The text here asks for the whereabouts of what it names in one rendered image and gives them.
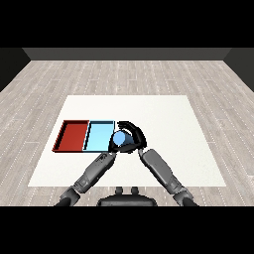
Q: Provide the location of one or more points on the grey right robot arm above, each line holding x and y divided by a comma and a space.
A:
162, 173

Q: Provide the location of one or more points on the red shallow open box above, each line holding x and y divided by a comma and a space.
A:
72, 137

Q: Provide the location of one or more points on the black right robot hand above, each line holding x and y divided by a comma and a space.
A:
140, 135

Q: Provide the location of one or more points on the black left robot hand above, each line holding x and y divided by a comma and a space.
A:
123, 149

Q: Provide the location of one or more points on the small blue can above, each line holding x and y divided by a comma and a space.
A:
119, 139

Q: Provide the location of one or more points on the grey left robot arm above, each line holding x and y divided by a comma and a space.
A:
96, 172

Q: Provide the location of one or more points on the dark grey robot body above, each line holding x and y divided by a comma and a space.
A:
127, 200

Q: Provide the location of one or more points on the light blue shallow open box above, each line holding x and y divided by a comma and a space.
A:
98, 136

